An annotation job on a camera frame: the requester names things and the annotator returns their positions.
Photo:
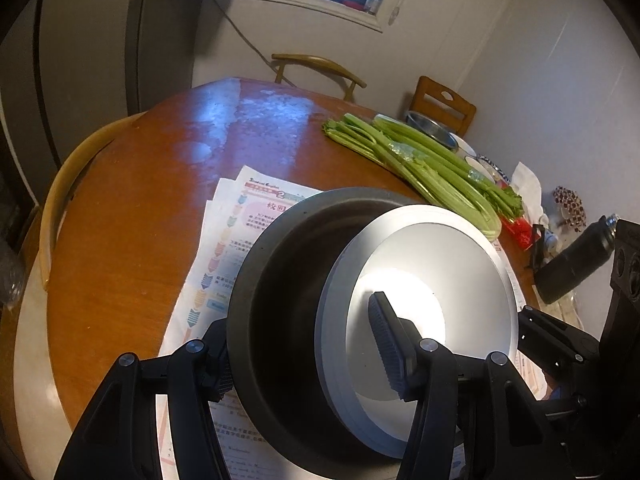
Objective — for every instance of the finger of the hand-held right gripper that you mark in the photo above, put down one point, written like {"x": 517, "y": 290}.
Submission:
{"x": 550, "y": 332}
{"x": 567, "y": 385}

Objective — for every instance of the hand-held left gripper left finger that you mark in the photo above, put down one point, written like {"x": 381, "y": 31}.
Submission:
{"x": 224, "y": 380}

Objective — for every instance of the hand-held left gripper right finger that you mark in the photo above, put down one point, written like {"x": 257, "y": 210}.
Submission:
{"x": 392, "y": 355}

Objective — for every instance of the red paper bowl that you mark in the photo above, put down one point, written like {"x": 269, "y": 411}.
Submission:
{"x": 450, "y": 270}

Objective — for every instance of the stainless steel bowl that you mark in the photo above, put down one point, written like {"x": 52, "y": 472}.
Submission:
{"x": 280, "y": 285}

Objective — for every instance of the black thermos bottle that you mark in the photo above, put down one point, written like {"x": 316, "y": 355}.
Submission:
{"x": 570, "y": 265}

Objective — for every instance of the brown dotted object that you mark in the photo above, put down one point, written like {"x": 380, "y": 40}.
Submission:
{"x": 570, "y": 205}

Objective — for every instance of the printed newspaper sheets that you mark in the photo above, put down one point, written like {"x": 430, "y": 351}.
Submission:
{"x": 225, "y": 260}

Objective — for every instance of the blue patterned bowl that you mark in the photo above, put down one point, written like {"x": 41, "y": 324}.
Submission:
{"x": 492, "y": 170}

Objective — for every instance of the celery bunch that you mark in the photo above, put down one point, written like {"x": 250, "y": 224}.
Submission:
{"x": 425, "y": 170}

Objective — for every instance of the white bowl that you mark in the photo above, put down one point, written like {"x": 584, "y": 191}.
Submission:
{"x": 465, "y": 146}

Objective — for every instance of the metal basin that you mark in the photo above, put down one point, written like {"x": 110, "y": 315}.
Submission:
{"x": 435, "y": 130}

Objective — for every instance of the clear plastic bag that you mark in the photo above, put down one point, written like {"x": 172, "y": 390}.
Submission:
{"x": 10, "y": 275}

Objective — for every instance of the square-back wooden chair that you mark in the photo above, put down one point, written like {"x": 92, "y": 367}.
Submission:
{"x": 440, "y": 100}

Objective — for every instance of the light wooden chair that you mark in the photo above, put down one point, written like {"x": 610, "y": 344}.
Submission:
{"x": 70, "y": 170}

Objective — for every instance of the curved-back wooden chair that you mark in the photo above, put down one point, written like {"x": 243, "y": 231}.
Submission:
{"x": 320, "y": 60}

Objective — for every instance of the grey refrigerator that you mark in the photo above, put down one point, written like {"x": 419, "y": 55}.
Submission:
{"x": 85, "y": 60}

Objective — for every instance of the small bottle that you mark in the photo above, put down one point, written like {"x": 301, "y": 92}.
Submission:
{"x": 376, "y": 4}

